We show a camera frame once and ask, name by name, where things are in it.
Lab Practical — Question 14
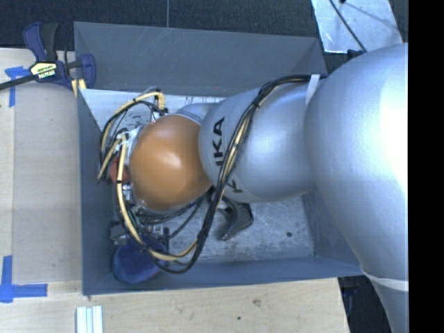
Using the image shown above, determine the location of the blue round cloth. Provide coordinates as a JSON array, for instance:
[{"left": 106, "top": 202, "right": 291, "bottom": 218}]
[{"left": 111, "top": 237, "right": 164, "bottom": 285}]

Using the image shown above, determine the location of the pale wood flat board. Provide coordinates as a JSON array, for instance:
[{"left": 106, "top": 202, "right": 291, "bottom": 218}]
[{"left": 12, "top": 81, "right": 83, "bottom": 284}]

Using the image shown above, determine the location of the black curved object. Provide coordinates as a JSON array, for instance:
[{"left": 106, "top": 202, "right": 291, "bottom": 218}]
[{"left": 216, "top": 199, "right": 255, "bottom": 242}]

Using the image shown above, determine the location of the grey metal bin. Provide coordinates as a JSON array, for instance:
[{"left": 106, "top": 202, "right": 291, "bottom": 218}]
[{"left": 73, "top": 21, "right": 366, "bottom": 296}]

